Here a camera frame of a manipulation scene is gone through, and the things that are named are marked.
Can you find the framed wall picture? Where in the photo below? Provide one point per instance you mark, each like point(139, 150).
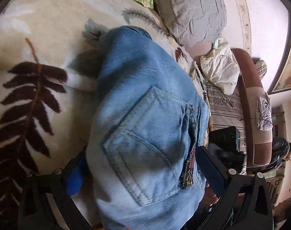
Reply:
point(289, 60)

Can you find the pink pillow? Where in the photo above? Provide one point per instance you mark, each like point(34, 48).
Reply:
point(203, 50)

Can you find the small patterned cushion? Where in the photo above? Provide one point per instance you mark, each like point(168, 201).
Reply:
point(260, 68)

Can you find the cream crumpled cloth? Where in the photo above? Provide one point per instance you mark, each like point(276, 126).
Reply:
point(219, 69)

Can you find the leaf print blanket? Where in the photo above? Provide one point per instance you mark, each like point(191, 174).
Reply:
point(52, 28)

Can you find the grey quilted pillow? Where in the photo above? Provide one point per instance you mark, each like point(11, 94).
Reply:
point(191, 9)

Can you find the brown sofa backrest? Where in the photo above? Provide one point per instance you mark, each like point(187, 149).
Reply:
point(253, 95)

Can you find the blue denim pants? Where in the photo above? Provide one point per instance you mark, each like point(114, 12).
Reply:
point(140, 124)

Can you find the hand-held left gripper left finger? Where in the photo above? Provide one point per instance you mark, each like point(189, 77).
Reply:
point(73, 182)

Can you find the person's right hand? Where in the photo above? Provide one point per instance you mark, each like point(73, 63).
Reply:
point(211, 194)

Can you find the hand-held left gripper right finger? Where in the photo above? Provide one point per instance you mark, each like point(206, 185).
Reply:
point(211, 170)

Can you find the silver foil patch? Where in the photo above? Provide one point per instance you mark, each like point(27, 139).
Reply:
point(264, 112)

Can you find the pale green small cloth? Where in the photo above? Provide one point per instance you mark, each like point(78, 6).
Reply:
point(216, 45)

